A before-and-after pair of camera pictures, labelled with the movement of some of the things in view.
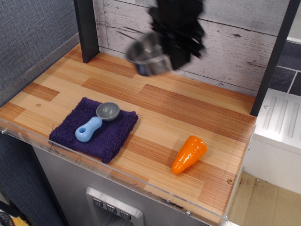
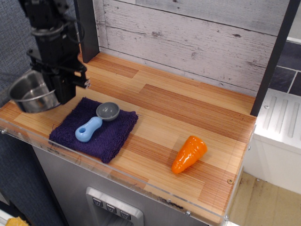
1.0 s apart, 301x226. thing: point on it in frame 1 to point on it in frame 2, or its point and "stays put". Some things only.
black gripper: (177, 20) to (57, 52)
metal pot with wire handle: (147, 52) to (30, 91)
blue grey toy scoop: (106, 111) stays put
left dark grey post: (85, 16) stays put
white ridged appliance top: (279, 117) stays put
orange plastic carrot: (193, 149) stays put
